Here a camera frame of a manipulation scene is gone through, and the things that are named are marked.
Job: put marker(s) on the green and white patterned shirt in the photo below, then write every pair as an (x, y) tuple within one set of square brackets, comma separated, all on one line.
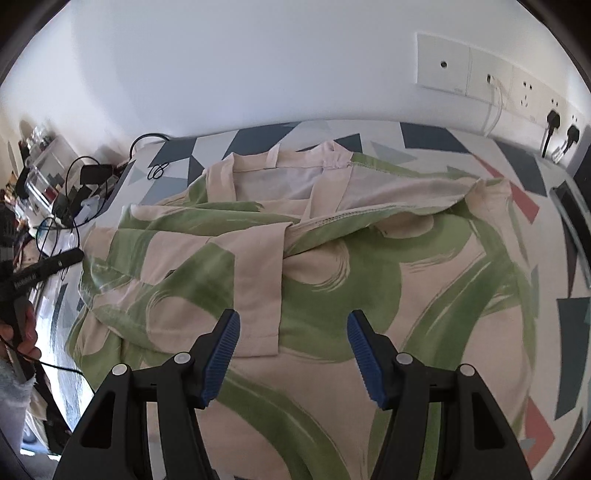
[(369, 258)]

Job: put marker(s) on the white blank wall plate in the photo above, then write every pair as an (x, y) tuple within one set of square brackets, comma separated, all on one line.
[(443, 64)]

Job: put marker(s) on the clear acrylic organizer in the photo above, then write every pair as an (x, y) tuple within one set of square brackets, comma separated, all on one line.
[(51, 157)]

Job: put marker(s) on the person's left hand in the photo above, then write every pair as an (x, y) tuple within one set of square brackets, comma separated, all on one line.
[(28, 334)]

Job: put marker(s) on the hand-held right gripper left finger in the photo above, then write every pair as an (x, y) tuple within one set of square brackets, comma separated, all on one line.
[(221, 355)]

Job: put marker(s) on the geometric patterned tablecloth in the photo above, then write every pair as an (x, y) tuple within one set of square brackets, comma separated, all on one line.
[(425, 138)]

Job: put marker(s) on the black power adapter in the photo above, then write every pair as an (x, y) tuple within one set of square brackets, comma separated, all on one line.
[(94, 173)]

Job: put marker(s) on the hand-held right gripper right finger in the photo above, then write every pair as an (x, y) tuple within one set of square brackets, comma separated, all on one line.
[(367, 360)]

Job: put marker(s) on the black power plug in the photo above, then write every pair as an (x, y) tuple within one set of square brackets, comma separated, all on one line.
[(574, 134), (554, 121)]

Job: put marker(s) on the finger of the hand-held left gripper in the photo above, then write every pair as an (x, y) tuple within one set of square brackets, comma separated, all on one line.
[(60, 261)]

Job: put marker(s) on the white data wall plate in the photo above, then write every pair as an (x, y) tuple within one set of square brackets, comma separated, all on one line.
[(489, 69)]

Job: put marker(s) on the white wall socket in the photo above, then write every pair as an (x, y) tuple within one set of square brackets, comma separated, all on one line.
[(576, 117), (553, 101), (526, 92)]

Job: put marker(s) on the person's left forearm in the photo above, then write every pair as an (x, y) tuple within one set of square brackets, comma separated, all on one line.
[(11, 397)]

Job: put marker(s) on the white charger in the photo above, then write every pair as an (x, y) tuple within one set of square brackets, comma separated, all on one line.
[(87, 206)]

